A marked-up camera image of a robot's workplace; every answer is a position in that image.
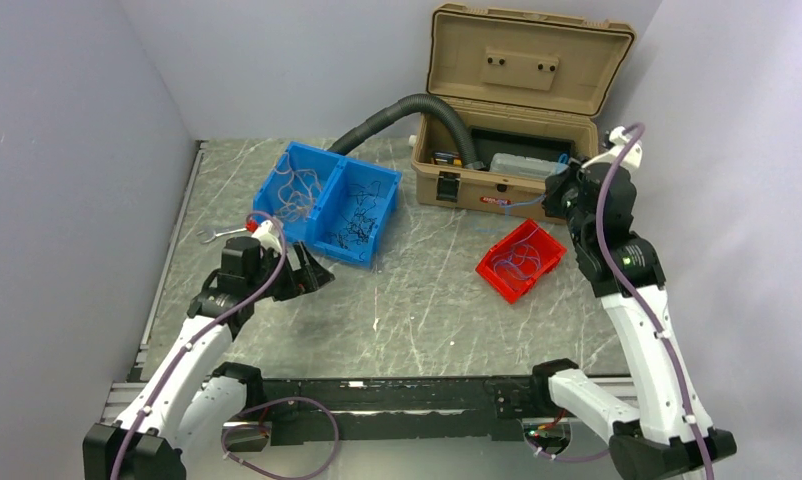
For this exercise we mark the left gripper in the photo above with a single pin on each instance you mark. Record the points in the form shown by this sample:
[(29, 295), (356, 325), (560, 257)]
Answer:
[(309, 277)]

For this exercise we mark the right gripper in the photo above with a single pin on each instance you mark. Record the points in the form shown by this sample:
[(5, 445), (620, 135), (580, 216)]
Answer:
[(556, 183)]

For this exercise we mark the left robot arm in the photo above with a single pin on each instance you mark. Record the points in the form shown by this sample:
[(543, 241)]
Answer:
[(193, 393)]

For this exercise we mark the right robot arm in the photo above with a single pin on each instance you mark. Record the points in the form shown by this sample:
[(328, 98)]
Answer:
[(668, 433)]

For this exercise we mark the grey plastic organiser box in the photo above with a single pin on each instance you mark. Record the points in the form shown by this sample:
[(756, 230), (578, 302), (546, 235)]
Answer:
[(523, 166)]

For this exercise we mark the blue double storage bin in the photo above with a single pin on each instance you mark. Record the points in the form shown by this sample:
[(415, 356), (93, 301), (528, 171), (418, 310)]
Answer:
[(336, 205)]

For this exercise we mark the silver wrench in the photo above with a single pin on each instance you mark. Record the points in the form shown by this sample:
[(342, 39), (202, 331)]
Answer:
[(210, 234)]

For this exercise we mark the red storage bin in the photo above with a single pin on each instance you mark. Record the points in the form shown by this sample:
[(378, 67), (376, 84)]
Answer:
[(514, 265)]

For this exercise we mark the black tray in case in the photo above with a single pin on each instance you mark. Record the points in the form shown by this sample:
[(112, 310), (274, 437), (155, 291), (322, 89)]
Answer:
[(489, 142)]

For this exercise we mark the tan tool case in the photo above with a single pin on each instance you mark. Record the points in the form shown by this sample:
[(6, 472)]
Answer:
[(517, 71)]

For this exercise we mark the yellow black device in case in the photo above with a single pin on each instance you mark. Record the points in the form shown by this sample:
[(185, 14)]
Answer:
[(446, 158)]

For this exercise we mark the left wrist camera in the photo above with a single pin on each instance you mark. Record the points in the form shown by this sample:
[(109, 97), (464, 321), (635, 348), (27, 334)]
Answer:
[(268, 233)]

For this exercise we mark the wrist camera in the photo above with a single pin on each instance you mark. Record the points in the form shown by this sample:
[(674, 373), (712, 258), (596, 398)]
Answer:
[(617, 145), (268, 233)]

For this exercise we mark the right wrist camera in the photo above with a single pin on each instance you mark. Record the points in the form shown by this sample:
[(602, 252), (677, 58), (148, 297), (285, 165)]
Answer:
[(617, 145)]

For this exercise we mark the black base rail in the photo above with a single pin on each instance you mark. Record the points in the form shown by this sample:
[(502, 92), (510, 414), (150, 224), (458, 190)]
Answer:
[(498, 408)]

